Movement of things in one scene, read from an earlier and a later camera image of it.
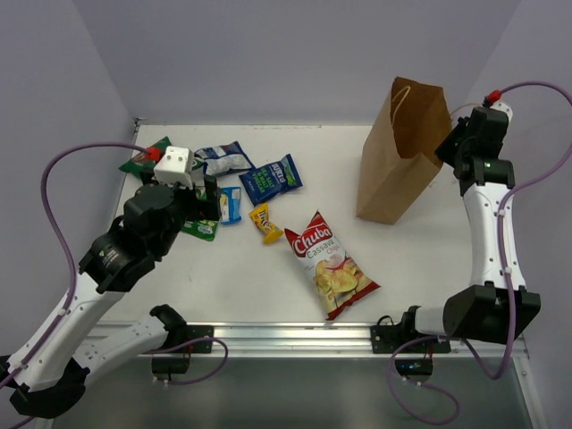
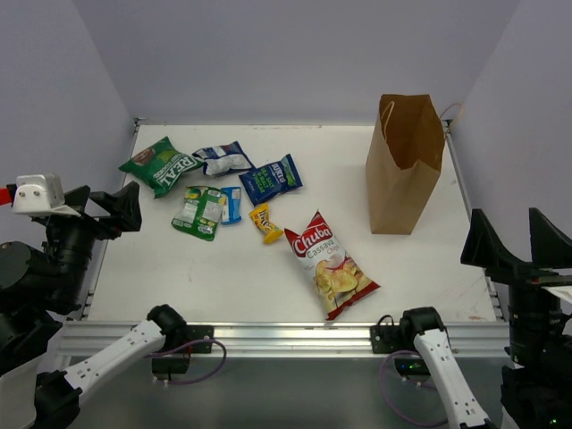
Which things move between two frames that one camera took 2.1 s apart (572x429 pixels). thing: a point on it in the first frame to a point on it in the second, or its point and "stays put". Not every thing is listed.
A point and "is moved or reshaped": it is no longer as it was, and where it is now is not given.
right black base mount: (403, 339) stays put
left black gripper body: (197, 195) to (83, 219)
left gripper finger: (212, 198) to (123, 207)
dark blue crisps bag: (266, 181) stays put
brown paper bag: (399, 157) is moved or reshaped
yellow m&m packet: (260, 218) stays put
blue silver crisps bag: (222, 159) stays put
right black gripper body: (455, 144) to (532, 277)
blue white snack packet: (231, 207) stays put
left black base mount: (184, 340) stays put
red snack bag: (336, 280) stays put
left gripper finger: (147, 177) to (78, 197)
